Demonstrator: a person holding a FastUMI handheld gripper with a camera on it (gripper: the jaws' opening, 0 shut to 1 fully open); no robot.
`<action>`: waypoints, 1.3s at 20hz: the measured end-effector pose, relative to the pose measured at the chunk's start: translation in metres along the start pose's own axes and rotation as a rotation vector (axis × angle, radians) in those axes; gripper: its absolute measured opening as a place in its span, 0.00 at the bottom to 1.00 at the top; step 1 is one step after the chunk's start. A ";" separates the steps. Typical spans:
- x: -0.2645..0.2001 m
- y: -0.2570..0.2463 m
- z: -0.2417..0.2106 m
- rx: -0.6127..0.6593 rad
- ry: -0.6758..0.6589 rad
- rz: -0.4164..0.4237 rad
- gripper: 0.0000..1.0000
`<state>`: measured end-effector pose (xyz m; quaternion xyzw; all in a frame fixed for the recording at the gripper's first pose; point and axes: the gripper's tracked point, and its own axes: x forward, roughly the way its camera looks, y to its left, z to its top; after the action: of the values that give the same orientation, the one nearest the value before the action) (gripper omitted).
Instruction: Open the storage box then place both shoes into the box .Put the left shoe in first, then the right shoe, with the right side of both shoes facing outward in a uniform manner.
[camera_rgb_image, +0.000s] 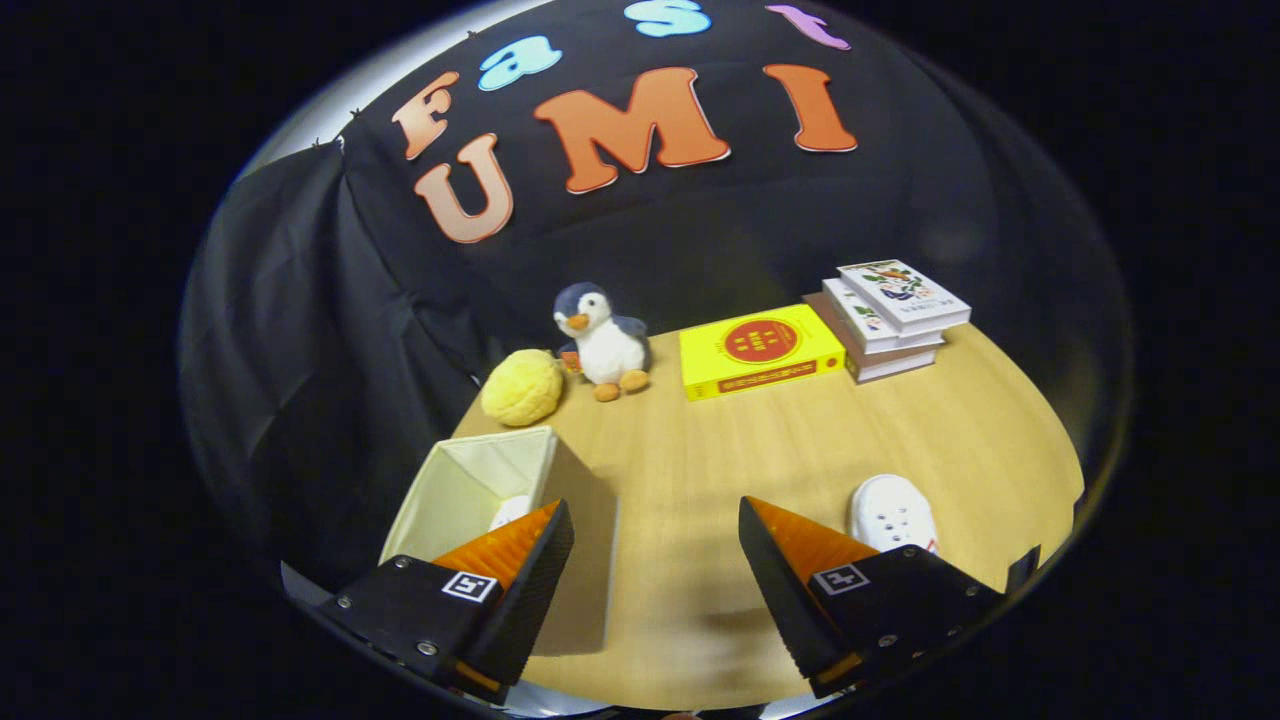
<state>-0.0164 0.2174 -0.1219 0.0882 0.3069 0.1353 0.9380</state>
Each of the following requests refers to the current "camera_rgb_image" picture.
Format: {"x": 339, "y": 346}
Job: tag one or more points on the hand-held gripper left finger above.
{"x": 525, "y": 600}

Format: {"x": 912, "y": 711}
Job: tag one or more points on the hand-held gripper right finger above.
{"x": 785, "y": 600}

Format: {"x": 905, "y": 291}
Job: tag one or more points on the white shoe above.
{"x": 510, "y": 512}
{"x": 890, "y": 515}

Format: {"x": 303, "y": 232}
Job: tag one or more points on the beige fabric storage box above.
{"x": 470, "y": 480}

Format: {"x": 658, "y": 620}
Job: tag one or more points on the yellow plush ball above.
{"x": 522, "y": 388}

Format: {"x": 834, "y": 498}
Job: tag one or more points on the yellow book with red circle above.
{"x": 760, "y": 350}

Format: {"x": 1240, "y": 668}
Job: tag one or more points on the brown cover book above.
{"x": 890, "y": 365}

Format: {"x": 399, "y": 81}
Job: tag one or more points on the penguin plush toy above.
{"x": 605, "y": 345}

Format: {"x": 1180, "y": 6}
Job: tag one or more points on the white book with green print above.
{"x": 865, "y": 320}

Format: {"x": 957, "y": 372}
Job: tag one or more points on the white book with illustrated cover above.
{"x": 900, "y": 290}

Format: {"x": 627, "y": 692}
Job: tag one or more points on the black backdrop cloth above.
{"x": 330, "y": 300}

